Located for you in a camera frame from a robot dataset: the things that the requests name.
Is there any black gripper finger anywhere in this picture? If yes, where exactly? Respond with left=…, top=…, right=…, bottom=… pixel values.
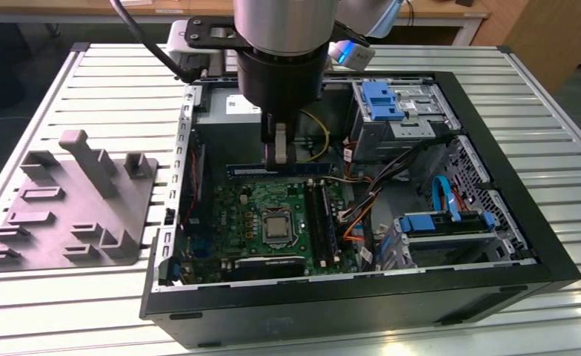
left=262, top=122, right=295, bottom=172

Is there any RAM stick with blue label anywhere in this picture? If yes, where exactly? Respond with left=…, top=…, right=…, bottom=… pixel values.
left=225, top=162, right=334, bottom=179

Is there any dark RAM stick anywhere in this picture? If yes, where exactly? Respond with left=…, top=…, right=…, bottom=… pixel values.
left=319, top=180, right=345, bottom=263

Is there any grey power supply unit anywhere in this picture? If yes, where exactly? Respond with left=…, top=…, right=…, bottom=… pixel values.
left=190, top=85, right=291, bottom=186

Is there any green motherboard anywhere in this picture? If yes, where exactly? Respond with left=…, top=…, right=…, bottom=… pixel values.
left=174, top=179, right=365, bottom=285

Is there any blue drive latch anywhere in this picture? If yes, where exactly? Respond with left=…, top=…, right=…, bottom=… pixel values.
left=361, top=80, right=403, bottom=122

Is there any silver CPU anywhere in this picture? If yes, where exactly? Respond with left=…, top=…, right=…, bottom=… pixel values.
left=262, top=216, right=294, bottom=240

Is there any silver drive cage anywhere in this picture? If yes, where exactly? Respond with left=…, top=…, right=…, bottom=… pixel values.
left=351, top=78, right=463, bottom=160

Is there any black graphics card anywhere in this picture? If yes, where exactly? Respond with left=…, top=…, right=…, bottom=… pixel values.
left=219, top=254, right=307, bottom=283

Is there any hard disk in blue carrier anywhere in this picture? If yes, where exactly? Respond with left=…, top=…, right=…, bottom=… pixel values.
left=395, top=210, right=497, bottom=236

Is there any grey parts rack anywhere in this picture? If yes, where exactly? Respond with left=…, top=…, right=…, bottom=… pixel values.
left=0, top=128, right=162, bottom=274

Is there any silver disk bay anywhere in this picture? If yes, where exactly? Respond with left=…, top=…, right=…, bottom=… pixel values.
left=378, top=218, right=538, bottom=270

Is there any black open PC case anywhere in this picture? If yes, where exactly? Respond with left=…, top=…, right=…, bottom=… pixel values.
left=138, top=70, right=581, bottom=349

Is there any wooden cabinet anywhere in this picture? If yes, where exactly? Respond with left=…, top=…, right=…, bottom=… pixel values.
left=467, top=0, right=581, bottom=94

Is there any yellow wire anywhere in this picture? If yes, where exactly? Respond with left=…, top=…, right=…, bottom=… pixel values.
left=297, top=109, right=330, bottom=164

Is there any silver wrist camera blue light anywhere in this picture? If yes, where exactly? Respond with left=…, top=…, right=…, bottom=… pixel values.
left=326, top=39, right=377, bottom=72

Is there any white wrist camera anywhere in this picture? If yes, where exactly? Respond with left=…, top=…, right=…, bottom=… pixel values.
left=166, top=18, right=223, bottom=76

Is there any black camera cable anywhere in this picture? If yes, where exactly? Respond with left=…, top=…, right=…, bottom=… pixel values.
left=108, top=0, right=207, bottom=83

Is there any wooden desk white frame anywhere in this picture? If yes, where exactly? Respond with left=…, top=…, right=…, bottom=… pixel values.
left=0, top=0, right=491, bottom=46

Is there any blue flat data wire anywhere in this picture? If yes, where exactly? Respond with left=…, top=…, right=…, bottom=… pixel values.
left=431, top=176, right=465, bottom=223

